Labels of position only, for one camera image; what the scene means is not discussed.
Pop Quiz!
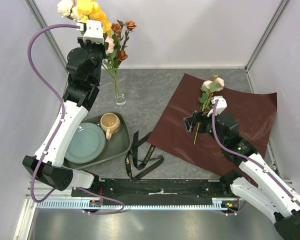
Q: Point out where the yellow rose stem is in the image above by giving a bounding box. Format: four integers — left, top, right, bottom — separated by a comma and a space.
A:
70, 0, 112, 36

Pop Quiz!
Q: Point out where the orange rose stem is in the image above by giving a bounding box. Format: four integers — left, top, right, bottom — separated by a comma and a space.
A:
111, 19, 138, 98

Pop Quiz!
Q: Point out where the white peony stem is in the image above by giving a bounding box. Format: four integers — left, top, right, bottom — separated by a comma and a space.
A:
57, 0, 82, 22

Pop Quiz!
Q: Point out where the beige ceramic mug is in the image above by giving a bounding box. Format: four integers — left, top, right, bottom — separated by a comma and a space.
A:
100, 112, 121, 140

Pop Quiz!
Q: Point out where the red wrapping paper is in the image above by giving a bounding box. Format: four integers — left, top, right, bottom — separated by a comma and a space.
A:
148, 73, 277, 181

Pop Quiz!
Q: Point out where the teal plate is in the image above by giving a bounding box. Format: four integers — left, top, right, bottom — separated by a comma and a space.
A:
65, 122, 106, 164

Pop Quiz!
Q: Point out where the clear glass vase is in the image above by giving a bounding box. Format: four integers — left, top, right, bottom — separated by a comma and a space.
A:
115, 93, 127, 106

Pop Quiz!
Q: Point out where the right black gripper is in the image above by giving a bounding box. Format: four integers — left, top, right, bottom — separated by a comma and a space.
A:
183, 107, 226, 147

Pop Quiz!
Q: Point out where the small pink peony stem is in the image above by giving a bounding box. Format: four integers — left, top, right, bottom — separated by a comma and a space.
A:
192, 74, 226, 146

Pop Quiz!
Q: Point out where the black ribbon with gold text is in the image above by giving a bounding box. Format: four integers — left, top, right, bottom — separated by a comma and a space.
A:
124, 130, 165, 181

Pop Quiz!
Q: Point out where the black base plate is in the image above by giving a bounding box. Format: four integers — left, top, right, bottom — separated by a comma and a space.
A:
71, 177, 251, 200

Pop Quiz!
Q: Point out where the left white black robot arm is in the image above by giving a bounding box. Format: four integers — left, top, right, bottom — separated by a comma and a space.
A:
22, 37, 106, 197

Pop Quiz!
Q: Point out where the light blue cable duct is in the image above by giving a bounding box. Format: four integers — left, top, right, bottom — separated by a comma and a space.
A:
36, 199, 228, 211

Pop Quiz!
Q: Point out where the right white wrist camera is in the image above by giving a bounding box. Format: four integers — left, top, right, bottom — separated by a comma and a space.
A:
210, 96, 227, 116

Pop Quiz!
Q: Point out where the dark green tray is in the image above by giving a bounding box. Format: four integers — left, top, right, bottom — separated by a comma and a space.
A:
63, 112, 132, 170

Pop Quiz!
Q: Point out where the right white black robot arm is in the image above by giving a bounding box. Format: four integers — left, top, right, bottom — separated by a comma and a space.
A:
183, 111, 300, 240

